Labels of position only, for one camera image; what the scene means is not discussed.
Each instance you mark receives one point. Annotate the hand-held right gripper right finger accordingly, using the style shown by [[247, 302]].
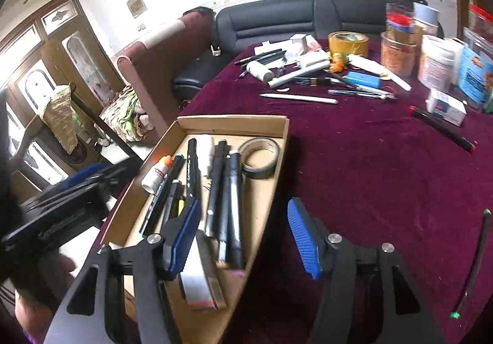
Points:
[[304, 240]]

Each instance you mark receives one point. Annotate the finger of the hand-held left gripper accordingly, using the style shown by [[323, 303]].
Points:
[[84, 176]]

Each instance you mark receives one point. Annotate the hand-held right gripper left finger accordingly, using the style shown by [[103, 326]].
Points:
[[185, 236]]

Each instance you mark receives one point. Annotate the black pen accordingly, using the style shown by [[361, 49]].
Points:
[[215, 182], [262, 56], [163, 194], [173, 197]]

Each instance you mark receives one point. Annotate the cardboard box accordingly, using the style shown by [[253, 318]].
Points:
[[265, 205]]

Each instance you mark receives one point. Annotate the thick black marker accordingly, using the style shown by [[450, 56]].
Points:
[[235, 213]]

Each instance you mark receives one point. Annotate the black marker with white print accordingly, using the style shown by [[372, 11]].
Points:
[[192, 170]]

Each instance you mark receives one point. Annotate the small glue bottle orange cap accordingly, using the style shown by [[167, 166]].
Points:
[[156, 176]]

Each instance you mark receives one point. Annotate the grey tape roll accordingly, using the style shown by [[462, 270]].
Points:
[[258, 171]]

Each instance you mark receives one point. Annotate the person's left forearm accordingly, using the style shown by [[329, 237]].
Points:
[[34, 338]]

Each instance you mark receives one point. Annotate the person's left hand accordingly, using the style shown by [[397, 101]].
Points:
[[29, 313]]

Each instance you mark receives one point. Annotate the dark wooden chair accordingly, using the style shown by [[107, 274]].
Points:
[[108, 127]]

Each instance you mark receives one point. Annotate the beige cloth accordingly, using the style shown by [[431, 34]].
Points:
[[61, 124]]

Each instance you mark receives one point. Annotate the floral blanket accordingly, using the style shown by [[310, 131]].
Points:
[[123, 113]]

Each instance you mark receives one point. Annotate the maroon tablecloth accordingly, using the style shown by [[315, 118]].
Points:
[[366, 182]]

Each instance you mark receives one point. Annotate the maroon armchair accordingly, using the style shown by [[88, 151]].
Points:
[[161, 70]]

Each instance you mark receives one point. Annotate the long white pen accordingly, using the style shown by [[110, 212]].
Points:
[[298, 98]]

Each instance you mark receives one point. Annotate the wooden glass door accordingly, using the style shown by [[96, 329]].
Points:
[[77, 20]]

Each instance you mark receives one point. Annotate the long white tube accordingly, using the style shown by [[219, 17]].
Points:
[[296, 76]]

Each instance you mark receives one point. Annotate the black rod with green tips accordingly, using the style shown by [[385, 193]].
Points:
[[475, 251]]

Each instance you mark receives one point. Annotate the white bottle with dark label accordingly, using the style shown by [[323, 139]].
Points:
[[260, 70]]

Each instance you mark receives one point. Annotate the black marker with red ends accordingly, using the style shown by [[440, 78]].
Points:
[[441, 128]]

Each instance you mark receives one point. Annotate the small orange trinket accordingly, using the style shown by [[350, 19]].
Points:
[[338, 63]]

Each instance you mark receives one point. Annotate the flat white tube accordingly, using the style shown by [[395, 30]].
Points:
[[373, 67]]

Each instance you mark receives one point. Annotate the small white blue box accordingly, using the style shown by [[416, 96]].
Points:
[[446, 107]]

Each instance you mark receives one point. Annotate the yellow tape roll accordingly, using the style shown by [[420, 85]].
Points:
[[348, 47]]

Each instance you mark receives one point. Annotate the clear jar with orange contents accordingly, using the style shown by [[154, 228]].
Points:
[[398, 55]]

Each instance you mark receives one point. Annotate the white plastic tub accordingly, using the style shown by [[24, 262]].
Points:
[[439, 61]]

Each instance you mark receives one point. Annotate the black leather sofa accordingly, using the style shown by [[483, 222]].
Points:
[[269, 16]]

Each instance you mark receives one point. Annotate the blue label plastic jar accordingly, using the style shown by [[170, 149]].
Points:
[[477, 74]]

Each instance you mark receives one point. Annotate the pale blue cup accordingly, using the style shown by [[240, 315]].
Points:
[[425, 18]]

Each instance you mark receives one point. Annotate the red lid plastic jar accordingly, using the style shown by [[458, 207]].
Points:
[[481, 18]]

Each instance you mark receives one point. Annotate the white wall switch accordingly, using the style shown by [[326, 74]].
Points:
[[142, 26]]

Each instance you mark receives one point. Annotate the small wall plaque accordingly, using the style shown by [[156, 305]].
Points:
[[136, 4]]

